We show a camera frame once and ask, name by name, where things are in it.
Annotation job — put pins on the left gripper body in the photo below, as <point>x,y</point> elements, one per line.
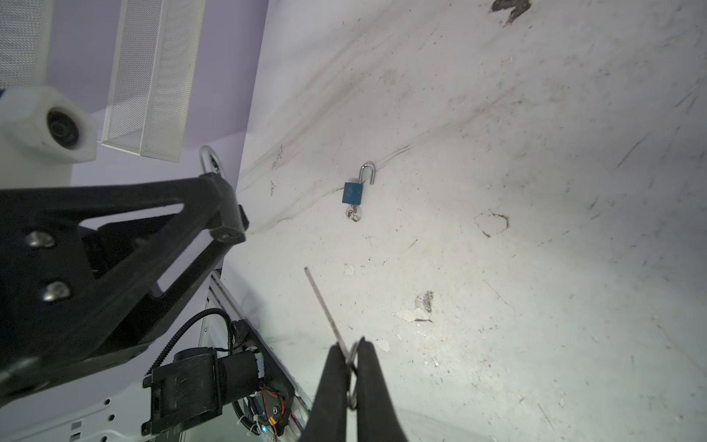
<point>22,281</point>

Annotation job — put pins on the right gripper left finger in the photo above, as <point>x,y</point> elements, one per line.
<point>327,420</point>

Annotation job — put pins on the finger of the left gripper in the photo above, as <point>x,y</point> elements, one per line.
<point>168,293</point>
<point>92,276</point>

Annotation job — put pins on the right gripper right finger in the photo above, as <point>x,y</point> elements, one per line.
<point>376,417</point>

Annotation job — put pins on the key with ring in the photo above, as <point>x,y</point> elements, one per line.
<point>349,352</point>

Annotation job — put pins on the black padlock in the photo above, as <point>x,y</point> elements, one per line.
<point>211,163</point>

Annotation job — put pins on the blue padlock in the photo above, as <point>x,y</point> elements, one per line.
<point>353,191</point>

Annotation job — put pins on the small silver key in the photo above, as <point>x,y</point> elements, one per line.
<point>353,213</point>

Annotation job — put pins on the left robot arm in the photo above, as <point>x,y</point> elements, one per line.
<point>168,396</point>

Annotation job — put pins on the upper white mesh shelf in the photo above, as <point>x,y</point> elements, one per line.
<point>26,27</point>

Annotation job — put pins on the white mesh shelf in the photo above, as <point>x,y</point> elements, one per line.
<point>26,27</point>
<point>152,77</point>

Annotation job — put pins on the lower white mesh shelf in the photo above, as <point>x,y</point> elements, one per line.
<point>152,77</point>

